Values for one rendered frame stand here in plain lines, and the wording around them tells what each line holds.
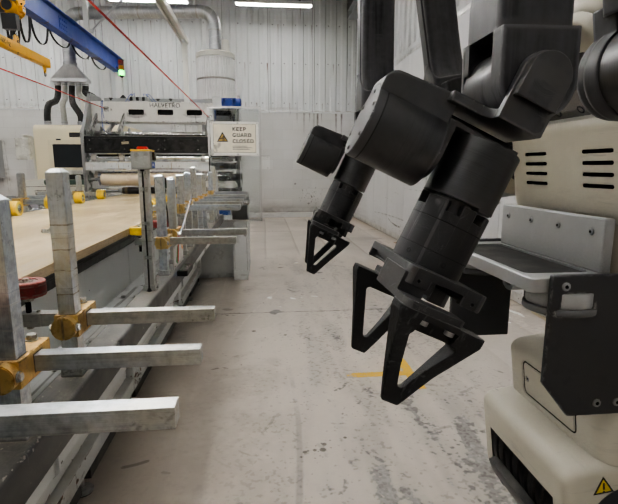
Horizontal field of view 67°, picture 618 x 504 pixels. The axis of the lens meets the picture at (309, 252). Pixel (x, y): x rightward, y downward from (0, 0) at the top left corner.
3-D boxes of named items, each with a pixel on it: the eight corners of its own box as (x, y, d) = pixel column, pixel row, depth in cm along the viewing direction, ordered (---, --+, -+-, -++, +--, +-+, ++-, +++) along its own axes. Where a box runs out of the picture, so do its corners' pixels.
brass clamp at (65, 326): (99, 320, 113) (98, 300, 112) (78, 340, 100) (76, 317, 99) (73, 321, 113) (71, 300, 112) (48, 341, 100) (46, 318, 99)
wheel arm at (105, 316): (215, 320, 113) (215, 303, 112) (214, 325, 110) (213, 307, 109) (25, 326, 109) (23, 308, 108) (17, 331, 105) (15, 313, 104)
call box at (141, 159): (155, 171, 174) (154, 149, 173) (151, 171, 167) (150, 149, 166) (136, 171, 174) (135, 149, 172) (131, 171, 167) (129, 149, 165)
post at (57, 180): (87, 379, 108) (68, 168, 100) (81, 386, 105) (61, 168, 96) (71, 380, 108) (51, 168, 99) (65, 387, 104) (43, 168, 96)
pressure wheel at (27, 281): (16, 336, 102) (10, 284, 99) (5, 328, 107) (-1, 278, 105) (56, 327, 107) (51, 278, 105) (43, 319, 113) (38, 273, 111)
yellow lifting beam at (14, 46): (51, 74, 680) (49, 51, 675) (-17, 44, 513) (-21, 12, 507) (45, 74, 679) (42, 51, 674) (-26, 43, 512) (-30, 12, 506)
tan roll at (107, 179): (236, 184, 486) (236, 172, 484) (236, 185, 474) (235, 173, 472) (93, 185, 472) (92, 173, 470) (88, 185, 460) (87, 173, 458)
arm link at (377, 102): (584, 62, 32) (515, 85, 40) (438, -23, 30) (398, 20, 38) (502, 222, 33) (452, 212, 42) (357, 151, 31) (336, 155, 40)
